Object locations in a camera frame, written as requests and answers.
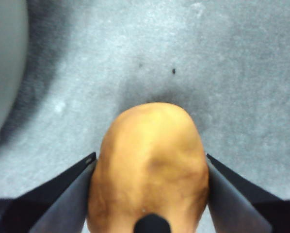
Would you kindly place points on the brown potato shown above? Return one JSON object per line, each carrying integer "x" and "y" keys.
{"x": 149, "y": 170}

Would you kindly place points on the sage green electric pot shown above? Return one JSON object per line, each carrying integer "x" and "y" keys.
{"x": 4, "y": 63}

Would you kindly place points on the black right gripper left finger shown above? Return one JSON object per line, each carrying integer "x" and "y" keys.
{"x": 57, "y": 199}

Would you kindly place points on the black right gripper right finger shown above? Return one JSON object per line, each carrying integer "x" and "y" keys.
{"x": 239, "y": 201}

